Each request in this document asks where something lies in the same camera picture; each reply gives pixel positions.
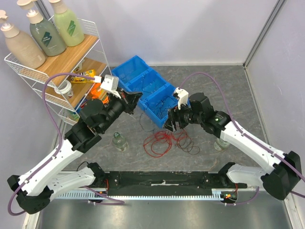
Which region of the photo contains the white paper cup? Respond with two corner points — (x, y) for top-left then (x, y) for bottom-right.
(54, 80), (74, 99)

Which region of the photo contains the blue plastic bin far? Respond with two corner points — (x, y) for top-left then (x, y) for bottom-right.
(112, 55), (150, 88)

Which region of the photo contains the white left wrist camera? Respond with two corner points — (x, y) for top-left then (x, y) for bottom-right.
(94, 74), (121, 99)

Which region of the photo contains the aluminium corner post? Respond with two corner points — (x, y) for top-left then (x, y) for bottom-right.
(243, 0), (286, 70)

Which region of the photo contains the dark brown wire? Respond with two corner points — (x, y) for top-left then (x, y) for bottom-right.
(175, 133), (201, 155)

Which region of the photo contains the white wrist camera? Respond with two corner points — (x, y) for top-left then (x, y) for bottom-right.
(173, 87), (189, 110)
(94, 74), (121, 99)

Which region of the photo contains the clear glass bottle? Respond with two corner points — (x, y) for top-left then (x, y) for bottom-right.
(112, 132), (128, 152)
(214, 138), (230, 151)

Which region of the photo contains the white wire shelf rack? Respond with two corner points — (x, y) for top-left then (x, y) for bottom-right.
(4, 19), (111, 125)

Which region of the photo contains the clear glass bottle right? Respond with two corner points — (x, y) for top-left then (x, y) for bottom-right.
(214, 138), (230, 151)

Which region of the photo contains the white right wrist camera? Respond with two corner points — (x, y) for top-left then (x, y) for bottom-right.
(173, 87), (189, 110)

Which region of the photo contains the blue green sponge pack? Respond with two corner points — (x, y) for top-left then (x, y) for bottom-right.
(68, 99), (88, 120)

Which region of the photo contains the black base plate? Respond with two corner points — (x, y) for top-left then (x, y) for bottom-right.
(88, 171), (247, 191)

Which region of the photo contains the black wire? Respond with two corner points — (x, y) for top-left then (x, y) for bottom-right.
(139, 95), (178, 133)

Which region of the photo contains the light green pump bottle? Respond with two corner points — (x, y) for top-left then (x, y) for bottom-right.
(49, 0), (85, 47)

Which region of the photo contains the blue plastic bin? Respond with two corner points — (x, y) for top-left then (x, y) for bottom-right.
(112, 55), (150, 88)
(138, 83), (178, 128)
(127, 69), (167, 100)

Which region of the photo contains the grey green pump bottle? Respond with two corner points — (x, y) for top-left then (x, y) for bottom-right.
(17, 0), (67, 57)

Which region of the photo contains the yellow candy bag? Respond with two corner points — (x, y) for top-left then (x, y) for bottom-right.
(70, 69), (96, 84)

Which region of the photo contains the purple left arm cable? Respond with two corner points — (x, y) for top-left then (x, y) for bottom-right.
(7, 73), (126, 216)

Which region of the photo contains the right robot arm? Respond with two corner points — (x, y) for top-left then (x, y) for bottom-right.
(164, 88), (302, 200)

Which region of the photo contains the orange snack box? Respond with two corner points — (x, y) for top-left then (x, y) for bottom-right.
(89, 83), (109, 104)

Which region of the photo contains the blue plastic bin middle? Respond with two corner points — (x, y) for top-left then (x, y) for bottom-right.
(127, 69), (167, 100)

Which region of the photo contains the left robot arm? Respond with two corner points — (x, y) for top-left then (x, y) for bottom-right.
(7, 88), (142, 214)

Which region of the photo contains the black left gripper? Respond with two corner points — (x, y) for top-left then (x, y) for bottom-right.
(100, 87), (144, 132)

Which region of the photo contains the beige pump bottle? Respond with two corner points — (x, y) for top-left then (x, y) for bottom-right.
(0, 10), (46, 69)

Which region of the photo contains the slotted cable duct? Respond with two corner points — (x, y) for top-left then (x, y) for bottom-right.
(57, 189), (226, 200)

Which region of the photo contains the clear glass bottle left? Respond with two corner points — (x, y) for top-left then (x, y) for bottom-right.
(112, 132), (128, 152)

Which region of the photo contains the blue plastic bin near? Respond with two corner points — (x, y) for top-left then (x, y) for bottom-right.
(138, 83), (178, 128)

